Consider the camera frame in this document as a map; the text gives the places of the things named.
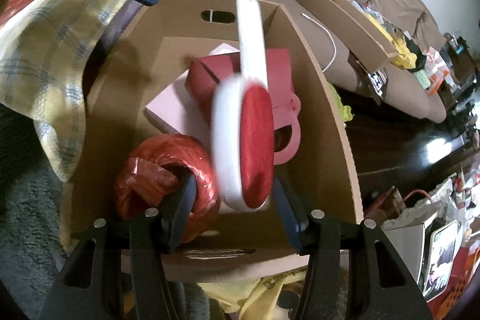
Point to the red foil ball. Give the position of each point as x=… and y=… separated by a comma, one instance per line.
x=156, y=168

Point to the pink box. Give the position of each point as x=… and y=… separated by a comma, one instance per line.
x=185, y=105

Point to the yellow plaid tablecloth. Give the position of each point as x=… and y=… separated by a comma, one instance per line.
x=44, y=50

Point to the brown sofa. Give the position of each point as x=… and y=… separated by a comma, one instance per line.
x=343, y=69

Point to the shallow cardboard tray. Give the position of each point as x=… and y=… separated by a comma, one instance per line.
x=354, y=29

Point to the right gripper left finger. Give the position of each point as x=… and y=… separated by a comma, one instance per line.
x=89, y=285

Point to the yellow plastic bag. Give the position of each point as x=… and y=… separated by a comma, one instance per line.
x=404, y=58

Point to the green cartoon lunch box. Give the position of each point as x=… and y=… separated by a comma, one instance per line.
x=345, y=111

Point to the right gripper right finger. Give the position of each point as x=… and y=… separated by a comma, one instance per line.
x=380, y=285

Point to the white red lint brush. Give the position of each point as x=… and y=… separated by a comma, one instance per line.
x=242, y=131

